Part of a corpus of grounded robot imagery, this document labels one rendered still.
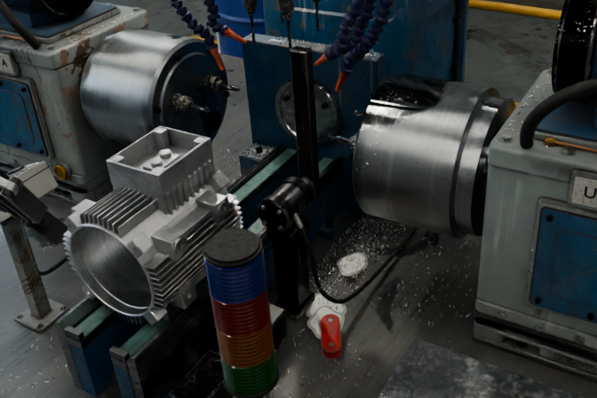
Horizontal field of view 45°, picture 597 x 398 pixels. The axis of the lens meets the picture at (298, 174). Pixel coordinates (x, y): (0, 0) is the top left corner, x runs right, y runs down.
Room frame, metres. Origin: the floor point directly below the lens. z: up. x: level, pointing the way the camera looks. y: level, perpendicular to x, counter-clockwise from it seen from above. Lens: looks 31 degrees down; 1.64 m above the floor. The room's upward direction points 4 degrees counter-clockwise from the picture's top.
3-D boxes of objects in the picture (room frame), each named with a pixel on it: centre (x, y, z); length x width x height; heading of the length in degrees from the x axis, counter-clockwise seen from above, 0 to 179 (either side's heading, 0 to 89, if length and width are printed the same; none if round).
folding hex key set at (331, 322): (0.86, -0.03, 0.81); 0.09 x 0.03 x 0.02; 178
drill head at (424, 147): (1.01, -0.25, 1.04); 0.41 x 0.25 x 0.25; 57
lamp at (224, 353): (0.58, 0.07, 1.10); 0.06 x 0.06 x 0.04
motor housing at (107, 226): (0.89, 0.22, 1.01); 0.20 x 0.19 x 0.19; 147
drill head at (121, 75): (1.39, 0.32, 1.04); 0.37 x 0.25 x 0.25; 57
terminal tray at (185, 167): (0.92, 0.20, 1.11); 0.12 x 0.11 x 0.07; 147
